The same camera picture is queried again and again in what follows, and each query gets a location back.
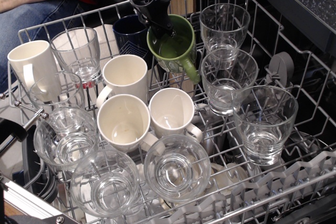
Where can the green ceramic mug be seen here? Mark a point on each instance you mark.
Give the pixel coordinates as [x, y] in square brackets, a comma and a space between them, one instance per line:
[176, 54]

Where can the dark blue mug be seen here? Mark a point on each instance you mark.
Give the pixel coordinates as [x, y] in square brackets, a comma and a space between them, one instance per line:
[130, 36]

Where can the white mug centre back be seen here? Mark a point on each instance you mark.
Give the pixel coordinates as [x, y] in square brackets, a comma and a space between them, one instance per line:
[125, 74]

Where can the small white mug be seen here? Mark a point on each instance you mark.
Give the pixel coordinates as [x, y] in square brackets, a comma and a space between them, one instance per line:
[172, 111]

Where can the white mug centre front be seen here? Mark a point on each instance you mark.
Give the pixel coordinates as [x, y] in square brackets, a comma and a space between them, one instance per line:
[124, 122]

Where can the tall white mug left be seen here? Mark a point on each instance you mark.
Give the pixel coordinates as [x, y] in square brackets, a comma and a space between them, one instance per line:
[34, 64]

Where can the clear glass back right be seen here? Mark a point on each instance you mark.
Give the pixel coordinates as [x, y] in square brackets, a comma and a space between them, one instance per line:
[223, 25]

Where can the clear glass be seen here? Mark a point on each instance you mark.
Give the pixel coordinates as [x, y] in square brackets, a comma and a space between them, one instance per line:
[223, 25]
[77, 51]
[66, 137]
[177, 168]
[105, 183]
[60, 90]
[264, 117]
[224, 72]

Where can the clear glass right middle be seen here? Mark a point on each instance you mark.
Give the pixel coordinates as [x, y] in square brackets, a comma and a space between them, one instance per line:
[224, 72]

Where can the clear glass back left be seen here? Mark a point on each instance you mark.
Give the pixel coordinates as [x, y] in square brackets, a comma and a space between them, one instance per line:
[77, 51]

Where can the grey plastic rack clip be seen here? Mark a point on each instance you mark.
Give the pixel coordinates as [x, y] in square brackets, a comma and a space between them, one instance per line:
[280, 68]

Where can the clear glass left middle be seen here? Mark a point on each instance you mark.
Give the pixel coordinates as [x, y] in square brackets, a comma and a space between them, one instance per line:
[60, 90]

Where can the clear glass right front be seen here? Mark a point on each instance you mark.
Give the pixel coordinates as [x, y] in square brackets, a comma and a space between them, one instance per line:
[264, 117]

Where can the clear glass bottom centre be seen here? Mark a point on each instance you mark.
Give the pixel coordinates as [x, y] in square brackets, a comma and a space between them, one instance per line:
[177, 168]

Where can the clear glass left front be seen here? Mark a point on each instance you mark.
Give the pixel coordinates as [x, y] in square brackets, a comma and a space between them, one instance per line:
[66, 137]

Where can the clear glass bottom left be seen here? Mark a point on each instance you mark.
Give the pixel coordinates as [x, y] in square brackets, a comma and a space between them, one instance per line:
[105, 183]

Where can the black clamp with metal screw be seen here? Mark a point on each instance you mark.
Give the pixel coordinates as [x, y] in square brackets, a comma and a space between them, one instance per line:
[12, 132]

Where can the grey wire dishwasher rack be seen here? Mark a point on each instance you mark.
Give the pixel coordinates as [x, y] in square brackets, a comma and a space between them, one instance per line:
[300, 188]

